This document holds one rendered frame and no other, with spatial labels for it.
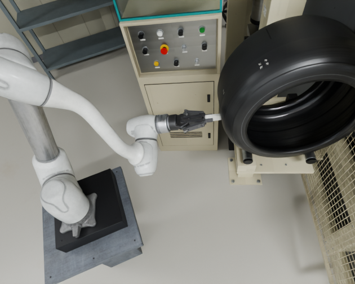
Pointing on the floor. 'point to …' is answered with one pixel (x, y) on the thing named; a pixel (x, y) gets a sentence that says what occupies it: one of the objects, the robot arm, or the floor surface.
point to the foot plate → (241, 177)
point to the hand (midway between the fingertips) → (213, 117)
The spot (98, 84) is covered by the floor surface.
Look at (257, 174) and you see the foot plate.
